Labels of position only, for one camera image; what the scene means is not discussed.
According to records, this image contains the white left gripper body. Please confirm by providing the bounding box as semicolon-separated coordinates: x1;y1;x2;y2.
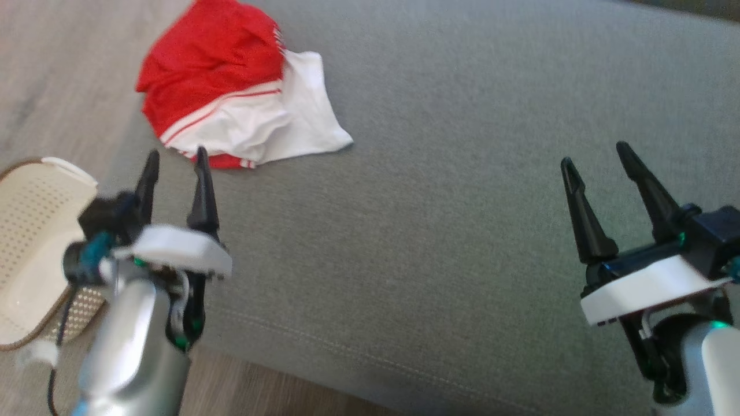
113;224;233;350

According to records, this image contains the grey sofa seat cushion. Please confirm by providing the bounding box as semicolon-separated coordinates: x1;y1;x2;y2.
98;0;740;416

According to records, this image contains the cream perforated laundry basket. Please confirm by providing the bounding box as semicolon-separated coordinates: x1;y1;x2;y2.
0;156;110;352

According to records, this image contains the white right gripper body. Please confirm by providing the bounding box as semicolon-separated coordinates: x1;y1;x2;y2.
580;240;732;405

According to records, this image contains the red and white jersey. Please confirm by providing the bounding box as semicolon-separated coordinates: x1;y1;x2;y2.
136;0;354;170

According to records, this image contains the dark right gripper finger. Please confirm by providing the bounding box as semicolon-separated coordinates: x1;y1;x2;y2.
560;156;619;265
616;140;682;243

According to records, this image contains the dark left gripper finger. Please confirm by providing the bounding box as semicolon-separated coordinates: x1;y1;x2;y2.
134;149;161;226
186;146;220;237

